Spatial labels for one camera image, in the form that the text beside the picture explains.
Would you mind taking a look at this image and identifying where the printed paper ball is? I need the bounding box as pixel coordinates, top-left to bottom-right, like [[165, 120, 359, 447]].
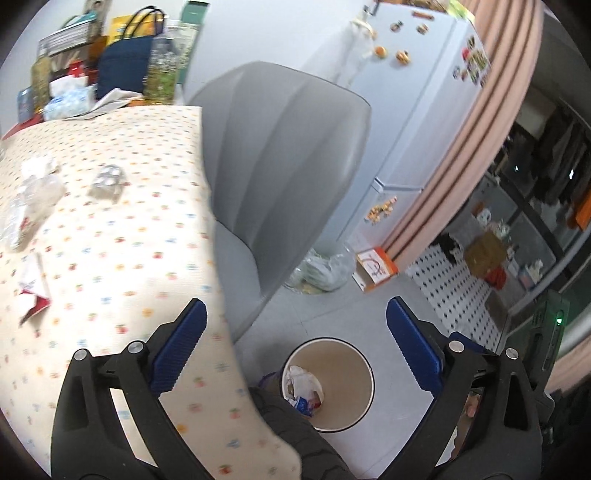
[[286, 365, 325, 402]]

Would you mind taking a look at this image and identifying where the blue plastic snack wrapper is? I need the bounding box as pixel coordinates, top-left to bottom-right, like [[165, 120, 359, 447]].
[[288, 391, 322, 418]]

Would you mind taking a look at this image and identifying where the crushed clear plastic bottle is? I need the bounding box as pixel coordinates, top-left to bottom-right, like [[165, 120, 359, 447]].
[[1, 173, 66, 252]]

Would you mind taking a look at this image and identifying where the round white trash bin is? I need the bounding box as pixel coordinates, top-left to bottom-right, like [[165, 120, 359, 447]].
[[280, 337, 375, 433]]

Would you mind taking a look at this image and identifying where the clear plastic trash bag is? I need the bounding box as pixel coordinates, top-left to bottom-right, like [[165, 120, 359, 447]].
[[283, 245, 356, 294]]

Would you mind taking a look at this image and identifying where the orange white cardboard box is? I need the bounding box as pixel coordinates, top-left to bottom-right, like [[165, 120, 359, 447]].
[[353, 247, 399, 292]]

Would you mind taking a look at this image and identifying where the floral patterned tablecloth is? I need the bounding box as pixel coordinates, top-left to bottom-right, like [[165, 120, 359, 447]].
[[1, 106, 301, 479]]

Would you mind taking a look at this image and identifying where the red paper scrap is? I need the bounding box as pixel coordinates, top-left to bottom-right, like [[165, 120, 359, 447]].
[[16, 288, 51, 326]]

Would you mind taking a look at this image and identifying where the crumpled foil wrapper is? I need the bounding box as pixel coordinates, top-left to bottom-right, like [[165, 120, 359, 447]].
[[88, 165, 127, 203]]

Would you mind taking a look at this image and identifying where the green tea bottle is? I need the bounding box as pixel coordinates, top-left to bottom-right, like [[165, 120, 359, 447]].
[[143, 24, 180, 105]]

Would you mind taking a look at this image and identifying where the blue tissue pack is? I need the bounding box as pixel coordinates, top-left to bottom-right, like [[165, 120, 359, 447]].
[[42, 85, 96, 121]]

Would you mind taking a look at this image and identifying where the white refrigerator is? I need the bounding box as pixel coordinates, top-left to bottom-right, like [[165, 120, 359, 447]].
[[315, 1, 490, 252]]

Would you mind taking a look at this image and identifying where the navy blue lunch bag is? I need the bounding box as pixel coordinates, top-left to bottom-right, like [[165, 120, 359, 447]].
[[95, 5, 166, 100]]

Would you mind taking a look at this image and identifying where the blue drink can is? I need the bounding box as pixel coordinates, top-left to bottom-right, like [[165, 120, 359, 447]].
[[17, 87, 35, 124]]

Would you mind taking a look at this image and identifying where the white plastic bag hanging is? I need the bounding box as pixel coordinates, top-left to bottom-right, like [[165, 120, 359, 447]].
[[325, 18, 376, 88]]

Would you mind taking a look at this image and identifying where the yellow tea bottle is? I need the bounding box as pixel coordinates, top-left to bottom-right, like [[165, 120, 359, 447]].
[[31, 44, 51, 114]]

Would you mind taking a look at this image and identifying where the yellow snack bag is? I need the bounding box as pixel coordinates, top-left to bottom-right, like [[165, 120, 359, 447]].
[[107, 13, 163, 45]]

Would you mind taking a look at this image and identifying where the beige tote bag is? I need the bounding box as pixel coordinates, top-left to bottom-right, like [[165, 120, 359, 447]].
[[83, 0, 112, 29]]

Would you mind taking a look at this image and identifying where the pink curtain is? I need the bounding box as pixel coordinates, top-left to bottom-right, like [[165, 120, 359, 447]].
[[387, 0, 545, 271]]

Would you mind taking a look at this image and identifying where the green tall box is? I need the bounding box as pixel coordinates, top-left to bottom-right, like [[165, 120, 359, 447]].
[[177, 1, 209, 86]]

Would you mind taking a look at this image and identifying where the black wire mesh basket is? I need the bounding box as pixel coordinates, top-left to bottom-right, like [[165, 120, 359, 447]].
[[37, 14, 97, 56]]

